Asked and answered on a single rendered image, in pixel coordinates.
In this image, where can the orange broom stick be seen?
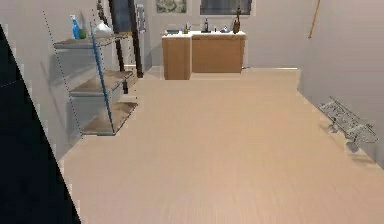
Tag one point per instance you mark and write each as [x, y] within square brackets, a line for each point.
[313, 20]

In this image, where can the framed wall picture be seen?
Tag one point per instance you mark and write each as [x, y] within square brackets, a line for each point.
[171, 5]

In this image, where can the blue spray bottle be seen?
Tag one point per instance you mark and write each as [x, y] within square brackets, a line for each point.
[75, 28]

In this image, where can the green small bottle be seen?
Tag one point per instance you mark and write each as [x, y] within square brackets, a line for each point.
[186, 29]

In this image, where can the dark wooden door frame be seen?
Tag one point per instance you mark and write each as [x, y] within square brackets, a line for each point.
[128, 36]

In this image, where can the blue grey kettle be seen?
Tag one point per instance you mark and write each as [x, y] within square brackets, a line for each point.
[225, 29]

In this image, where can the dark window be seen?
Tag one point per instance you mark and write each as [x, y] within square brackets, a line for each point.
[225, 6]

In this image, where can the dark bottle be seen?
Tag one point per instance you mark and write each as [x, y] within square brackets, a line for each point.
[206, 26]

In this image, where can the white lumpy bag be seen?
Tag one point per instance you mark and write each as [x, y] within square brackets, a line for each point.
[102, 30]

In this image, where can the brown tall bottle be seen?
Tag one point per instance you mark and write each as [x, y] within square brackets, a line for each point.
[236, 24]

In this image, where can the wooden kitchen counter cabinet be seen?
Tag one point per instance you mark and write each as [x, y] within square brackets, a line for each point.
[216, 53]

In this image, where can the wooden shelf rack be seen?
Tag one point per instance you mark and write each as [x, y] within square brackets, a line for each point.
[110, 78]

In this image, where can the green round object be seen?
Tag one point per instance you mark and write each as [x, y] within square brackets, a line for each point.
[82, 33]

